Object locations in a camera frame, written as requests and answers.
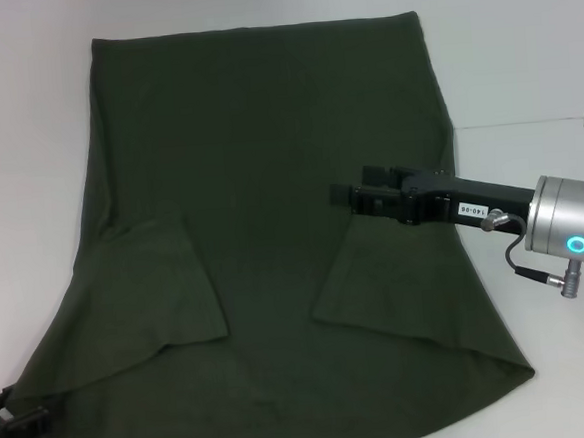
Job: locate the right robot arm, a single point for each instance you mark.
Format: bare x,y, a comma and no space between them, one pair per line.
567,215

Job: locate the dark green shirt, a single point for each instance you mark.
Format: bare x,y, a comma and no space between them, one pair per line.
247,157

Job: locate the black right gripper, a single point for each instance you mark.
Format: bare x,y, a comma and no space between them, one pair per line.
436,201

